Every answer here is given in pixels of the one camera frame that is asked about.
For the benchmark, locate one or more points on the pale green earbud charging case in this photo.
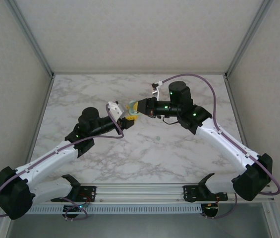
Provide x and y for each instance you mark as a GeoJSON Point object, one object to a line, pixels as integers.
{"type": "Point", "coordinates": [130, 112]}

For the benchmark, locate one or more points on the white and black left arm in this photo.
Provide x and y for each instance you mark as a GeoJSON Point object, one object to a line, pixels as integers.
{"type": "Point", "coordinates": [50, 158]}

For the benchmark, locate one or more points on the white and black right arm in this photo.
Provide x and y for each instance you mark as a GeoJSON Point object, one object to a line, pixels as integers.
{"type": "Point", "coordinates": [226, 143]}

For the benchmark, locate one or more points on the base circuit board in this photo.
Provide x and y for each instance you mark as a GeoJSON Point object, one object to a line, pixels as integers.
{"type": "Point", "coordinates": [75, 209]}
{"type": "Point", "coordinates": [211, 208]}

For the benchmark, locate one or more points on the aluminium frame cross bar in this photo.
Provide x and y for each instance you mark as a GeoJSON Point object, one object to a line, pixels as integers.
{"type": "Point", "coordinates": [139, 73]}

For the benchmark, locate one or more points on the aluminium frame side rail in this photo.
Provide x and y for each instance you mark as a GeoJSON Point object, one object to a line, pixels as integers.
{"type": "Point", "coordinates": [239, 116]}
{"type": "Point", "coordinates": [40, 116]}

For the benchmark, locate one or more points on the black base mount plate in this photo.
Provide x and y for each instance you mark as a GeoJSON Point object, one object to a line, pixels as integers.
{"type": "Point", "coordinates": [90, 192]}
{"type": "Point", "coordinates": [191, 193]}

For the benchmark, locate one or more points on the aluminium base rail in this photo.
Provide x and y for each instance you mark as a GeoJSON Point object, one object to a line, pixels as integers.
{"type": "Point", "coordinates": [139, 193]}

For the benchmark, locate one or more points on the aluminium frame post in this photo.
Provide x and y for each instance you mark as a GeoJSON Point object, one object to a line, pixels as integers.
{"type": "Point", "coordinates": [32, 37]}
{"type": "Point", "coordinates": [246, 37]}

